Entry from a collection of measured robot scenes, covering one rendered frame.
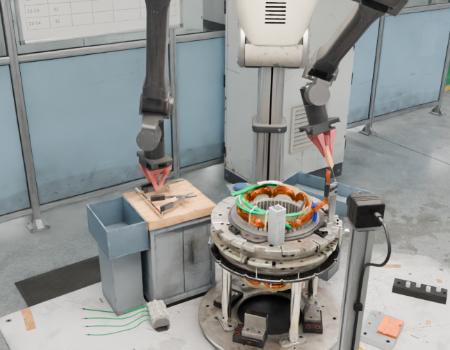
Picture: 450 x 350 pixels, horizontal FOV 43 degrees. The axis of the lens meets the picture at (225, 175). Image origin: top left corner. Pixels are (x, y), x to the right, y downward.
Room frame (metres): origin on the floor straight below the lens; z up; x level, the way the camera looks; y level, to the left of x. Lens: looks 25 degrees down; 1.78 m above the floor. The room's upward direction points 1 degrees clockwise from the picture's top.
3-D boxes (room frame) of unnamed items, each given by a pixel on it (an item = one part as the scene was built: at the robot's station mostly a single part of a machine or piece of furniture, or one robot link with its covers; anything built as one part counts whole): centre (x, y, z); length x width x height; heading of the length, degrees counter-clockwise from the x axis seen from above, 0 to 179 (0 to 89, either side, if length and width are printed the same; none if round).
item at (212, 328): (1.25, -0.13, 0.80); 0.39 x 0.39 x 0.01
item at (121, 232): (1.32, 0.29, 0.92); 0.17 x 0.11 x 0.28; 30
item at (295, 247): (1.25, -0.13, 1.09); 0.32 x 0.32 x 0.01
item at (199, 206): (1.40, 0.15, 1.05); 0.20 x 0.19 x 0.02; 120
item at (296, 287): (1.13, -0.17, 0.91); 0.02 x 0.02 x 0.21
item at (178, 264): (1.40, 0.15, 0.91); 0.19 x 0.19 x 0.26; 30
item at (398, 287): (1.36, -0.57, 0.79); 0.15 x 0.05 x 0.02; 68
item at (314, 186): (1.48, -0.29, 0.92); 0.25 x 0.11 x 0.28; 54
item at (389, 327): (1.19, -0.44, 0.80); 0.07 x 0.05 x 0.01; 150
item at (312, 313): (1.21, -0.23, 0.83); 0.05 x 0.04 x 0.02; 174
